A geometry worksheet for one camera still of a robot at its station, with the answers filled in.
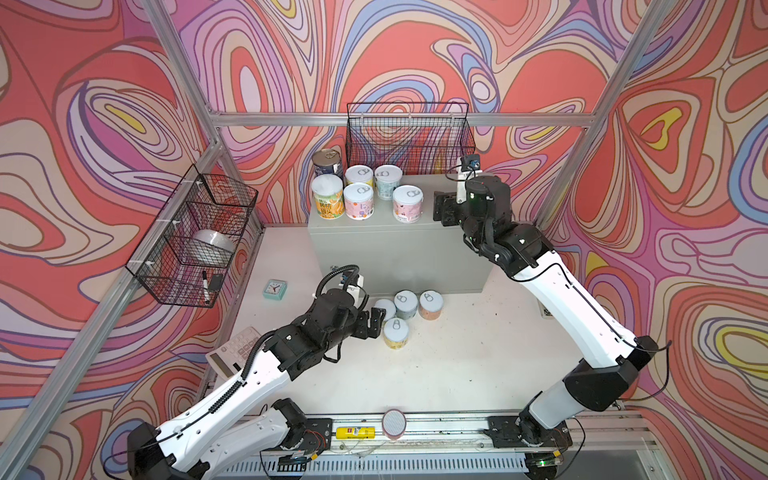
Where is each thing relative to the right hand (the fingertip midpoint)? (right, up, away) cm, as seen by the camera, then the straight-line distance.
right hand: (454, 199), depth 69 cm
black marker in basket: (-61, -21, +3) cm, 64 cm away
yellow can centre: (-13, -36, +17) cm, 42 cm away
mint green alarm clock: (-53, -25, +29) cm, 66 cm away
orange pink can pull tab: (-2, -28, +22) cm, 36 cm away
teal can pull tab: (-10, -29, +22) cm, 37 cm away
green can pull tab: (-15, -30, +22) cm, 40 cm away
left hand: (-19, -27, +4) cm, 33 cm away
